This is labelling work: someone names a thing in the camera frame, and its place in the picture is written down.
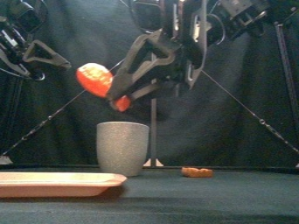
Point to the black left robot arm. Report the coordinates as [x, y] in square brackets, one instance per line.
[27, 11]

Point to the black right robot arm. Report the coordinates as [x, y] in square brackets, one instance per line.
[241, 14]

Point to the pink rectangular plate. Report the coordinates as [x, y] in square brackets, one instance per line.
[54, 182]

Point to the grey speckled cup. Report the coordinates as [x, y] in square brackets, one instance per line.
[124, 148]

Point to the black cloth backdrop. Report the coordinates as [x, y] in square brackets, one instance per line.
[218, 125]

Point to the small brown toy nugget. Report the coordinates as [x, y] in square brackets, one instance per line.
[197, 172]

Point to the grey vertical frame post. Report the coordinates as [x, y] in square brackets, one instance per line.
[154, 137]

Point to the dark slanted frame post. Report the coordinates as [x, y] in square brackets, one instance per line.
[286, 67]

